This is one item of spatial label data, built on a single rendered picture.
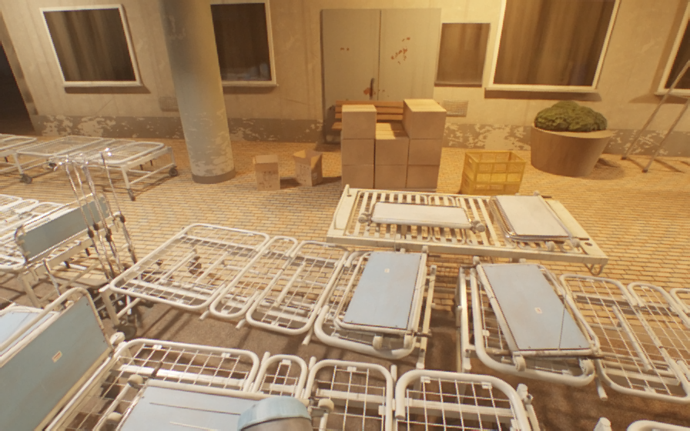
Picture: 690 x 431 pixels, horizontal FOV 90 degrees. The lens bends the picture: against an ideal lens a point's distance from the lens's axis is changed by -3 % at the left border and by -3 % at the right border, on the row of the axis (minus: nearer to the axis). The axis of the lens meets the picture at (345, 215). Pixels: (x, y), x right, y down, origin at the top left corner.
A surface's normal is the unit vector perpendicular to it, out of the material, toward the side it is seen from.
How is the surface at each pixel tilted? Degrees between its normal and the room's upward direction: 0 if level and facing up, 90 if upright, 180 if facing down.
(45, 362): 90
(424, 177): 90
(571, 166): 101
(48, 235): 90
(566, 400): 0
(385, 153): 90
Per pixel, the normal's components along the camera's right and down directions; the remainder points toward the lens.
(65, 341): 0.99, 0.06
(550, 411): 0.00, -0.89
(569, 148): -0.44, 0.58
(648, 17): -0.14, 0.46
